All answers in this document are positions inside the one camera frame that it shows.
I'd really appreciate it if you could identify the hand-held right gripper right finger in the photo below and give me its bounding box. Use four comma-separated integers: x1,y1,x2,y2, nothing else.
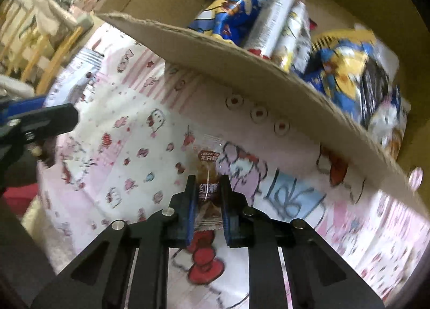
220,175,385,309

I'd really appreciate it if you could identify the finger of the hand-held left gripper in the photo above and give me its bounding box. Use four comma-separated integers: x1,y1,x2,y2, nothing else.
7,103,79,137
0,95,45,120

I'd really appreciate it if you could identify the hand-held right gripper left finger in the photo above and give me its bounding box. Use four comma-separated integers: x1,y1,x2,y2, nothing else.
32,175,197,309

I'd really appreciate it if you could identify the clear brown snack packet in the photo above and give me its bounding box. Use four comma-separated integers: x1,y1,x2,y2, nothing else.
191,143,229,230

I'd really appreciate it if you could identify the cardboard box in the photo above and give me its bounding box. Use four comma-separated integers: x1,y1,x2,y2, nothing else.
94,0,430,195

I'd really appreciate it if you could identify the white blue cartoon packet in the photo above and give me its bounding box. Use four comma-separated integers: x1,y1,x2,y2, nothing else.
368,89,411,162

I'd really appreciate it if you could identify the blue cartoon snack packet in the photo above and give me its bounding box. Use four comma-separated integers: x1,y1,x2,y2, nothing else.
302,28,400,121
188,0,269,45

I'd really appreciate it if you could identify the gold striped stick packet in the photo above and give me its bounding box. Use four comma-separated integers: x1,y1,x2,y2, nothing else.
272,0,313,72

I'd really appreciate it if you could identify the red white stick packet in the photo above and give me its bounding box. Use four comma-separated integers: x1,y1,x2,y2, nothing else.
245,0,298,59

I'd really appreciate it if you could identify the red cloth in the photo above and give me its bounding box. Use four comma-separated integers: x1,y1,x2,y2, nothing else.
3,184,40,216

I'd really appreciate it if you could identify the wooden chair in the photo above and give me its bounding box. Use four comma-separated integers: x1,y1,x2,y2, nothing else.
20,25,84,94

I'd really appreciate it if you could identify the grey white snack packet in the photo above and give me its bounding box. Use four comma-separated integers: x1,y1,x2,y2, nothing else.
54,48,103,104

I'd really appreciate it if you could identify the pink printed blanket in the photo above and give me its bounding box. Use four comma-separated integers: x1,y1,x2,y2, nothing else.
37,20,424,306

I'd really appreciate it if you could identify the white cloth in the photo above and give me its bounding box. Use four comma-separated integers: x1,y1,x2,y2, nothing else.
17,0,78,37

